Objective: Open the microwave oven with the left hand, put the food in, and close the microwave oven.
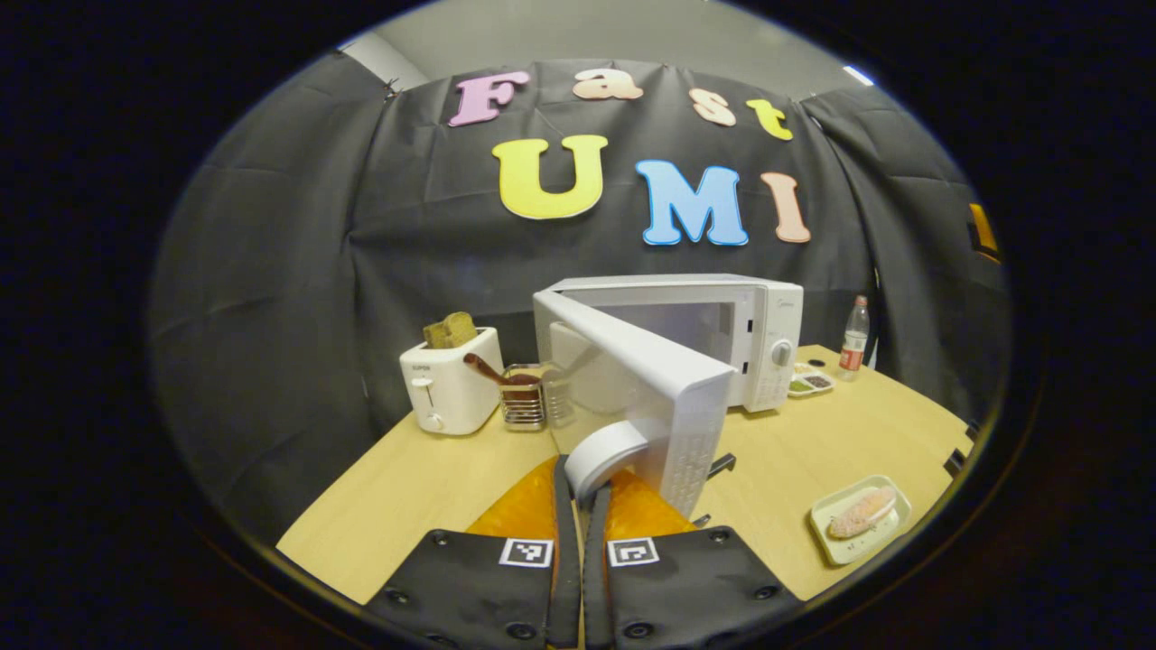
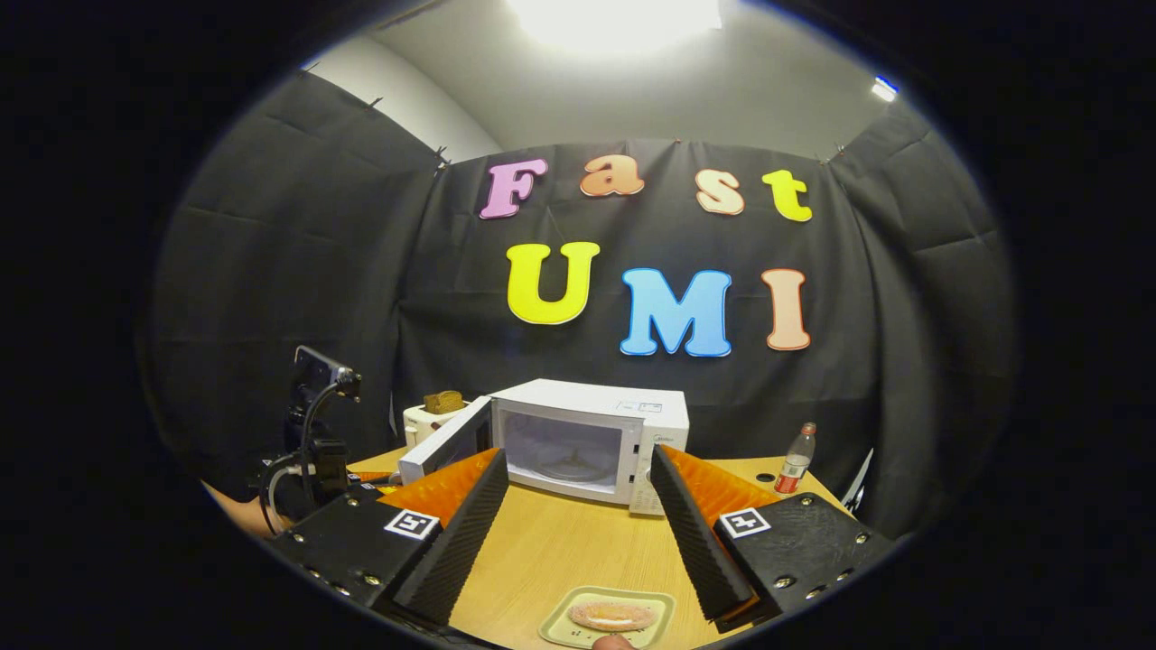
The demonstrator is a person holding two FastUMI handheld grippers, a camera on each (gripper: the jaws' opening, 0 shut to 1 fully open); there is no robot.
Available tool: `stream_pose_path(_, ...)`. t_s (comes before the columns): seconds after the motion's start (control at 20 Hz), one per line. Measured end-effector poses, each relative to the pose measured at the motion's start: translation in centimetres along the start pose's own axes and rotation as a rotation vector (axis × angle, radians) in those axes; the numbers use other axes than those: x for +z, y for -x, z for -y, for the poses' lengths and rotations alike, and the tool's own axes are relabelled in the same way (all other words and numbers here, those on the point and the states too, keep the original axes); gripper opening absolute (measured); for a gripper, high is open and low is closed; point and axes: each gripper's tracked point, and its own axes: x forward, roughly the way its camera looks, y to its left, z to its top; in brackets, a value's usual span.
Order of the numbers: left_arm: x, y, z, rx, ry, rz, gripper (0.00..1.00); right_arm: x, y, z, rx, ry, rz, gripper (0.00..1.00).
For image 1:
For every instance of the brown wooden spoon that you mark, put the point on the brown wooden spoon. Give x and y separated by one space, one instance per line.
483 366

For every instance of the white divided seasoning dish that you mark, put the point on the white divided seasoning dish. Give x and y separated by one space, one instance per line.
810 383

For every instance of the small ceiling light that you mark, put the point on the small ceiling light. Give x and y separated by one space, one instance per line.
859 76

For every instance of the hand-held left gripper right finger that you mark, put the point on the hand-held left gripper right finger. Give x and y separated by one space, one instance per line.
598 578

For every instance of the white toaster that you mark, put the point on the white toaster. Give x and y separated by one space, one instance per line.
456 388

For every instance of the brown toast slices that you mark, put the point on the brown toast slices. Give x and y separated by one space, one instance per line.
450 330

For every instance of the clear bottle with red label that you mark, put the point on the clear bottle with red label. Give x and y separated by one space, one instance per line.
853 348

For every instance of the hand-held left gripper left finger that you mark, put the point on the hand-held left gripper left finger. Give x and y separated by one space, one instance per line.
567 560

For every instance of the white microwave oven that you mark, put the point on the white microwave oven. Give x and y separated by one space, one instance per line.
695 397

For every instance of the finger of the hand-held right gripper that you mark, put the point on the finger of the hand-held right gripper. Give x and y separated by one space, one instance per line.
984 230

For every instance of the pale rectangular tray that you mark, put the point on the pale rectangular tray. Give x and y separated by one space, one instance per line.
853 546

